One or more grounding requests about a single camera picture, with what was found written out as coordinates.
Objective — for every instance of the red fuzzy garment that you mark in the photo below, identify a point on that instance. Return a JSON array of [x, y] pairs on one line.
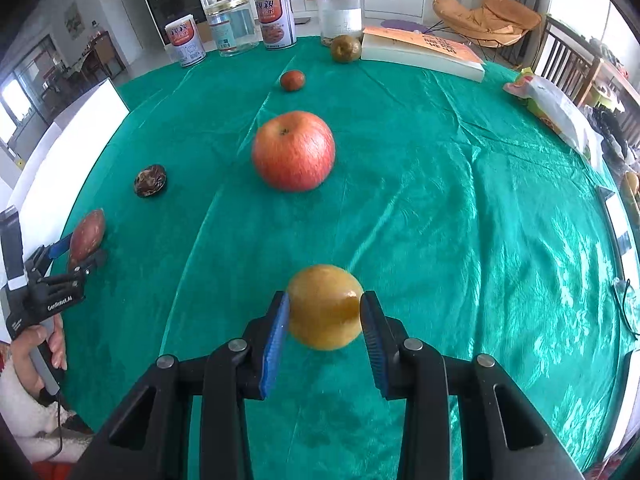
[[55, 470]]

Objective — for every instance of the yellow pear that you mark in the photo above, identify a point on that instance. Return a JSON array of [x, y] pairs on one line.
[[325, 307]]

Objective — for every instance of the small dark red tomato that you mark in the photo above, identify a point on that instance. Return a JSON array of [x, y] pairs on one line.
[[292, 80]]

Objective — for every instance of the eyeglasses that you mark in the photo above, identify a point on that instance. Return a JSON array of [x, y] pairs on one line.
[[627, 310]]

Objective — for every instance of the sweet potato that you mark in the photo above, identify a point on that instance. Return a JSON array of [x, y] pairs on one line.
[[89, 232]]

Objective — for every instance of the dark brown mushroom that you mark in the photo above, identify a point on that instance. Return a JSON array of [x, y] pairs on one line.
[[150, 180]]

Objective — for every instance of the red label tin can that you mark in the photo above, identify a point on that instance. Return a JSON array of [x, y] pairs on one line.
[[275, 20], [185, 42]]

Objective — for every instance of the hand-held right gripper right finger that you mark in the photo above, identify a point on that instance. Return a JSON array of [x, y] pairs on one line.
[[372, 345]]

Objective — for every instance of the clear glass jar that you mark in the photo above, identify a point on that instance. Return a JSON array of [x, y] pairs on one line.
[[231, 27]]

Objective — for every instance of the white television cabinet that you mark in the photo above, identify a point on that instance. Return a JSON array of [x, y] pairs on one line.
[[395, 1]]

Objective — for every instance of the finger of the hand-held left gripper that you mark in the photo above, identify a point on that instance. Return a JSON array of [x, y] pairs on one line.
[[92, 260], [60, 247]]

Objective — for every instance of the brown pear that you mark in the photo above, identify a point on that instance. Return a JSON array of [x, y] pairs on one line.
[[346, 49]]

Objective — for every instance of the framed wall picture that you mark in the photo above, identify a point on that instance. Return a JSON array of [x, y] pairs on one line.
[[73, 21]]

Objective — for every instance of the white plastic bag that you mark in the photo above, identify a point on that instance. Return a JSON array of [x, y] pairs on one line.
[[555, 115]]

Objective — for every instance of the person's left hand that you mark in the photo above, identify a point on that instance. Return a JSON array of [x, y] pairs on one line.
[[57, 345]]

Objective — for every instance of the silver tablet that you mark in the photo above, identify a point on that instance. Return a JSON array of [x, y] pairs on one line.
[[616, 220]]

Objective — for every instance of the orange lounge chair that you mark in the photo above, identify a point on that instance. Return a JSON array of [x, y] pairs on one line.
[[490, 20]]

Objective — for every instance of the white cardboard box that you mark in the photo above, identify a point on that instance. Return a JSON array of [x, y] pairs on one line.
[[85, 120]]

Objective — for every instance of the wooden dining table set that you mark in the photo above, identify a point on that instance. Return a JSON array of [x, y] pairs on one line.
[[102, 55]]

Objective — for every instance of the red apple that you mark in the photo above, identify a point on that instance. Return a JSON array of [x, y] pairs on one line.
[[293, 151]]

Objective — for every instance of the orange cover book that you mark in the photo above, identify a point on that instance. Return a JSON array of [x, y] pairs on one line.
[[420, 52]]

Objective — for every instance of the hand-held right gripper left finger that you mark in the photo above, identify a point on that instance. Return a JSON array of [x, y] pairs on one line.
[[275, 345]]

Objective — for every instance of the purple round mat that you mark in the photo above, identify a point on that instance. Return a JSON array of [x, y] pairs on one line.
[[405, 26]]

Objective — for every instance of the black lid plastic jar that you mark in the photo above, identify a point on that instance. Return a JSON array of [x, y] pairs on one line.
[[341, 15]]

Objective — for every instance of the green tablecloth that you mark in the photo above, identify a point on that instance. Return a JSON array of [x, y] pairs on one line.
[[450, 260]]

